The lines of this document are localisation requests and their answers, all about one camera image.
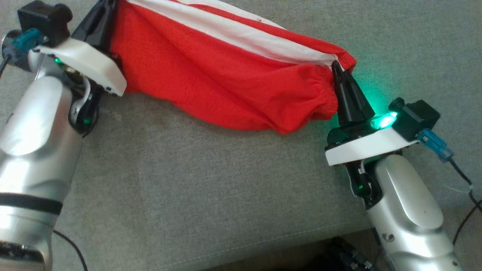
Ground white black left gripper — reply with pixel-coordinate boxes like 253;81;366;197
38;0;127;97

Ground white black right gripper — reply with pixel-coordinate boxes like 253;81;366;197
325;61;419;167

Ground red shorts with white stripes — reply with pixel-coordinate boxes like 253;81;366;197
110;0;357;135

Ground yellow and grey sofa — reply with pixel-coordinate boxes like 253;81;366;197
0;0;482;271

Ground blue left camera cable plug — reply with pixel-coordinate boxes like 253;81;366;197
11;28;46;52

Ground blue camera cable plug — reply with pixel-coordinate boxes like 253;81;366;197
418;128;455;163
11;28;46;52

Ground blue right camera cable plug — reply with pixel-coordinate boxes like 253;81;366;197
418;128;455;163

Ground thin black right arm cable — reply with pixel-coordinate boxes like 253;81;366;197
447;158;482;245

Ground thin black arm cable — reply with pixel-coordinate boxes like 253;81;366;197
53;230;88;271
447;158;482;245

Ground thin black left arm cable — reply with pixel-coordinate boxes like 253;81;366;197
53;230;88;271

